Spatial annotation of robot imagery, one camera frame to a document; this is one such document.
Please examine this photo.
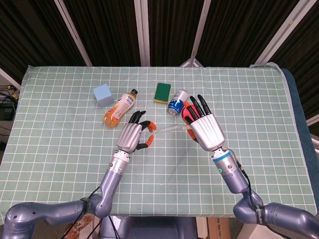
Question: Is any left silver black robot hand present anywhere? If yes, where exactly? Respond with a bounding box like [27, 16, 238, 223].
[116, 110, 157, 153]

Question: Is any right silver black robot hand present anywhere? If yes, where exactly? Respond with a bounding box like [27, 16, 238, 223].
[184, 94, 226, 152]

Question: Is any clear glass tube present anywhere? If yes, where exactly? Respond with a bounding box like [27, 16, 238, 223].
[149, 123, 180, 137]

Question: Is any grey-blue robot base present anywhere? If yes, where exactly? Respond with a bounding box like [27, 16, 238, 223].
[99, 216, 197, 239]

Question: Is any orange drink plastic bottle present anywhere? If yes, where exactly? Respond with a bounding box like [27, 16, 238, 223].
[104, 89, 139, 129]

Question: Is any red plastic disc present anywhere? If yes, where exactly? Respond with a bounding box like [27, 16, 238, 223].
[181, 104, 197, 125]

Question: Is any blue and white soda can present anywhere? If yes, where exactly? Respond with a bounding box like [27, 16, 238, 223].
[166, 89, 188, 117]

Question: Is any light blue foam cube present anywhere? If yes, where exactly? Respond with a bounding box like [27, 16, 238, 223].
[92, 84, 115, 108]

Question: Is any green white checkered tablecloth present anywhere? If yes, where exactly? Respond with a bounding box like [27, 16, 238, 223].
[0, 61, 315, 223]

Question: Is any green and yellow sponge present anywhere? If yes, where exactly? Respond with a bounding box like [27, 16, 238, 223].
[153, 82, 171, 105]

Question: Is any dark blue padded table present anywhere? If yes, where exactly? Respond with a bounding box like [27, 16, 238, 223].
[281, 68, 319, 217]

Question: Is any white table leg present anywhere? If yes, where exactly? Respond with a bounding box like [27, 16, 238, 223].
[196, 217, 208, 239]

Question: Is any brown cardboard box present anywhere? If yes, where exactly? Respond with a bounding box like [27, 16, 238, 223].
[206, 217, 231, 239]

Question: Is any orange snack bag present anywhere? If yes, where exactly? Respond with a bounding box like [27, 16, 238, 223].
[64, 215, 95, 239]

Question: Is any white cardboard box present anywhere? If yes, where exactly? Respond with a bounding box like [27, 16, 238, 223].
[239, 219, 269, 239]

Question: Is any black equipment box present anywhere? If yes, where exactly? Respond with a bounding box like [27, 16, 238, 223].
[0, 104, 17, 121]

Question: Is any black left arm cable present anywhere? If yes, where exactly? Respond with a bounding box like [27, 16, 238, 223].
[62, 186, 103, 239]

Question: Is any white partition frame post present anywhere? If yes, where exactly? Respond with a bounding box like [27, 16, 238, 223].
[179, 0, 212, 67]
[250, 0, 309, 67]
[53, 0, 93, 67]
[134, 0, 151, 67]

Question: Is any yellow and black cable bundle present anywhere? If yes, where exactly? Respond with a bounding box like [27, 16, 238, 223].
[0, 84, 20, 100]

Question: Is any white frame rail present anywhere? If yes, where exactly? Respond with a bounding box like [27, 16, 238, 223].
[0, 67, 22, 92]

